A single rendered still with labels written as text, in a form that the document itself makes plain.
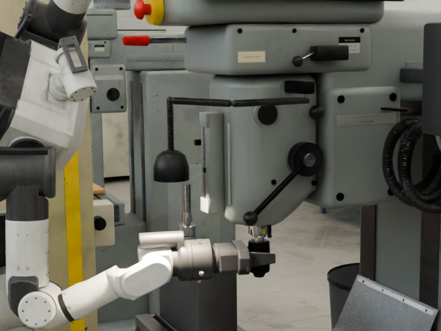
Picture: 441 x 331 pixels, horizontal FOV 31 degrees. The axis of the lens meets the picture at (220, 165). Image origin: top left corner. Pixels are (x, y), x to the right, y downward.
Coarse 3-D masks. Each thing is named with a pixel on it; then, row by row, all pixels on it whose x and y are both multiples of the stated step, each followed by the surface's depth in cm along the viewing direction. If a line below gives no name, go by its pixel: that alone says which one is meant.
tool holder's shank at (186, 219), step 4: (184, 184) 217; (188, 184) 217; (184, 188) 216; (188, 188) 216; (184, 192) 216; (188, 192) 216; (184, 196) 216; (188, 196) 216; (184, 200) 216; (188, 200) 216; (184, 204) 216; (188, 204) 216; (184, 208) 217; (188, 208) 217; (184, 212) 217; (188, 212) 217; (184, 216) 217; (188, 216) 217; (184, 220) 217; (188, 220) 217; (192, 220) 218; (184, 224) 217; (188, 224) 217
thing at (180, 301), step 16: (160, 288) 222; (176, 288) 214; (192, 288) 206; (208, 288) 205; (224, 288) 208; (160, 304) 223; (176, 304) 215; (192, 304) 207; (208, 304) 206; (224, 304) 209; (176, 320) 216; (192, 320) 207; (208, 320) 207; (224, 320) 209
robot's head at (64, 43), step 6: (72, 36) 175; (60, 42) 174; (66, 42) 174; (72, 42) 174; (60, 48) 176; (66, 48) 173; (78, 48) 174; (54, 54) 176; (66, 54) 173; (78, 54) 174; (72, 60) 172; (84, 60) 173; (72, 66) 172; (84, 66) 172; (72, 72) 172; (78, 72) 172
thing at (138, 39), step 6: (126, 36) 168; (132, 36) 168; (138, 36) 169; (144, 36) 169; (126, 42) 167; (132, 42) 168; (138, 42) 168; (144, 42) 169; (150, 42) 170; (156, 42) 171; (162, 42) 171; (168, 42) 172; (174, 42) 172; (180, 42) 173
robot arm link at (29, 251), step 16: (16, 224) 168; (32, 224) 168; (48, 224) 172; (16, 240) 168; (32, 240) 168; (48, 240) 173; (16, 256) 168; (32, 256) 168; (48, 256) 173; (16, 272) 168; (32, 272) 168; (48, 272) 174; (16, 288) 167; (32, 288) 167; (16, 304) 168; (32, 304) 167; (48, 304) 167; (32, 320) 167; (48, 320) 167
